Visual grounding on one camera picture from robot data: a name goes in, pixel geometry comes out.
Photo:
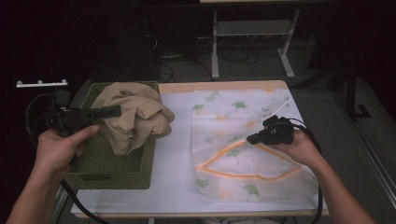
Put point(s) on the metal floor rail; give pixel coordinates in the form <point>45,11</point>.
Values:
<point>373,161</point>

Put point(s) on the black metal stand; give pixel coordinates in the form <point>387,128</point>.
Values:
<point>351,93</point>

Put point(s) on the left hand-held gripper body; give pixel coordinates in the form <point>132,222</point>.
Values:
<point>68,119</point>

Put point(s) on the person's right hand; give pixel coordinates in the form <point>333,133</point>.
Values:
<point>302,151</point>

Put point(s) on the aluminium table frame bar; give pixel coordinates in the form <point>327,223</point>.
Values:
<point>59,208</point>

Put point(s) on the beige cloth garment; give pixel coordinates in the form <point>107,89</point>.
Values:
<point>137,115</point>

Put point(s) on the person's left hand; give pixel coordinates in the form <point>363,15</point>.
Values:
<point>56,155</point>

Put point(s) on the white-legged desk frame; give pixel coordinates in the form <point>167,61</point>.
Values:
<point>249,28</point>

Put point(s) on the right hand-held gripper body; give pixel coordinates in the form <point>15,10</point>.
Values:
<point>278,132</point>

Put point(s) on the white leaf-print mesh laundry bag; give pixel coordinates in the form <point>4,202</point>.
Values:
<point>236,107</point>

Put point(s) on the green woven basket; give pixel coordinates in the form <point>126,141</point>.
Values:
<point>102,161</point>

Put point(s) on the white table sheet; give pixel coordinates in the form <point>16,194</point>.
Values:
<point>174,155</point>

